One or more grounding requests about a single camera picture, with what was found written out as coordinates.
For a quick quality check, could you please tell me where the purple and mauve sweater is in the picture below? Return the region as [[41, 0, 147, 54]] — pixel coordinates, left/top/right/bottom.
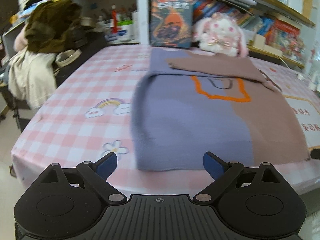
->
[[131, 48, 310, 171]]

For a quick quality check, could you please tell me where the cream coat on chair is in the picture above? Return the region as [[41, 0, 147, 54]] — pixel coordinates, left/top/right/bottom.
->
[[7, 26, 57, 110]]

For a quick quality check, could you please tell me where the row of colourful books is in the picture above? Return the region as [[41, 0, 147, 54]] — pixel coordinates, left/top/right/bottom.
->
[[193, 0, 305, 62]]

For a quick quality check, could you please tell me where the pink white plush bunny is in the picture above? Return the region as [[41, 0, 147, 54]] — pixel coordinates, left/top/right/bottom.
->
[[193, 12, 248, 57]]

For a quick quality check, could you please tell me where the white wooden bookshelf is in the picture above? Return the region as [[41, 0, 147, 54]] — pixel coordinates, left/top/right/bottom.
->
[[22, 0, 315, 68]]

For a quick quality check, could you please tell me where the white pen cup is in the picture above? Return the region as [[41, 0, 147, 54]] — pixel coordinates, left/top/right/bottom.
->
[[117, 20, 134, 42]]

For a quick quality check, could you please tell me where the dark brown jacket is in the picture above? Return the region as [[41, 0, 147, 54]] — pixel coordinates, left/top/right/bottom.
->
[[25, 0, 88, 54]]

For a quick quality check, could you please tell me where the Harry Potter book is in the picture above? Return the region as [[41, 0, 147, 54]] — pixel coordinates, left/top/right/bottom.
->
[[150, 0, 194, 48]]

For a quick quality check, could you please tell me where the white charger with cable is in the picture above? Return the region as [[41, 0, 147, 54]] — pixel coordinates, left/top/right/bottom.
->
[[275, 55, 306, 81]]

